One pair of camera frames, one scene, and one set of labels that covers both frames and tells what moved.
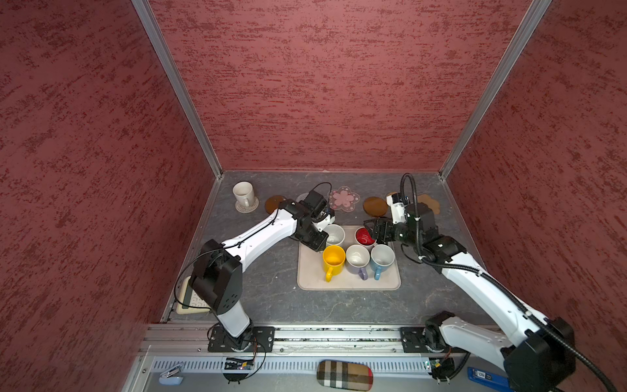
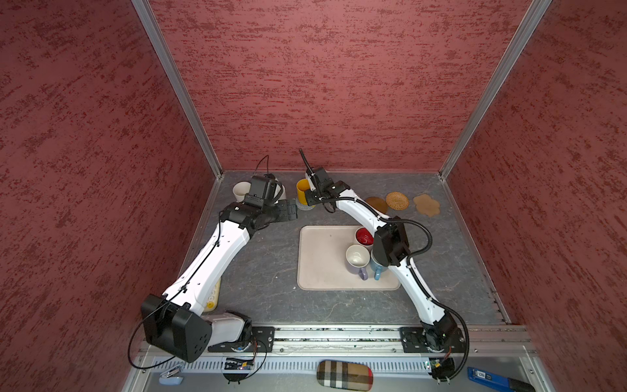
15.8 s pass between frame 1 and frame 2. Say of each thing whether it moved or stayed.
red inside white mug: stayed
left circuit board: stayed
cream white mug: stayed
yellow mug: moved
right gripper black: moved
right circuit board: stayed
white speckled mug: moved
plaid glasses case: stayed
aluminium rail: stayed
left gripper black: moved
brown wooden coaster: stayed
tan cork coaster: stayed
